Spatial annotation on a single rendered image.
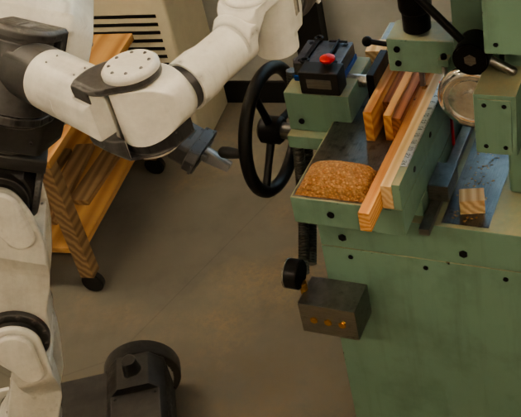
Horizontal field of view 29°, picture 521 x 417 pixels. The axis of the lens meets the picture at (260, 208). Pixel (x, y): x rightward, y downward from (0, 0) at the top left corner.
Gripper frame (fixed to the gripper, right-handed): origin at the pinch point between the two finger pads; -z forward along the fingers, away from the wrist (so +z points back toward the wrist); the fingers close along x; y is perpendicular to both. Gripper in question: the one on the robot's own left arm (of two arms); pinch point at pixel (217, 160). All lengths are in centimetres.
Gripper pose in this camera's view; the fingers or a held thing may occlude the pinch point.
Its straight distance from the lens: 209.9
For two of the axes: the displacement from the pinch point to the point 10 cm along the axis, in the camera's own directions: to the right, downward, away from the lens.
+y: 3.2, -6.4, -7.0
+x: -3.6, 6.0, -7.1
